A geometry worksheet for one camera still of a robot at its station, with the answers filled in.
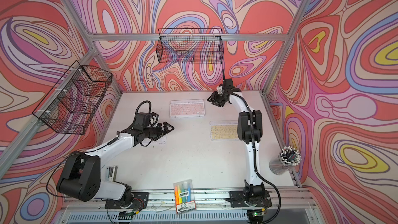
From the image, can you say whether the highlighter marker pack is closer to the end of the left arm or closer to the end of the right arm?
the end of the left arm

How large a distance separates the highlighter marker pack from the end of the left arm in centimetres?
27

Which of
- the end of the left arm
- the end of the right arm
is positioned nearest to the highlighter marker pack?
the end of the left arm

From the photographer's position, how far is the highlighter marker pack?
28.2 inches

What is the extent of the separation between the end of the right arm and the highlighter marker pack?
1.54 feet

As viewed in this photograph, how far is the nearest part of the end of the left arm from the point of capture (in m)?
0.66

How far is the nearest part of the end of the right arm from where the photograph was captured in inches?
32.1
